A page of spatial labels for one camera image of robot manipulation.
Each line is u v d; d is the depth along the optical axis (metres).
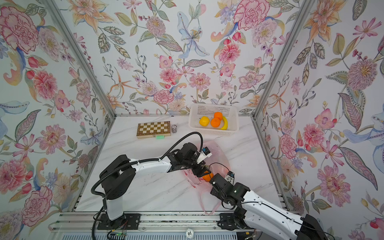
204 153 0.75
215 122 1.11
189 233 0.66
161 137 1.07
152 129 1.10
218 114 1.17
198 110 1.18
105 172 0.50
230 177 0.75
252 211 0.52
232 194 0.57
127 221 0.72
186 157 0.69
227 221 0.73
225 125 1.12
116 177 0.49
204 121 1.10
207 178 0.84
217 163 0.73
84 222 0.75
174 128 1.08
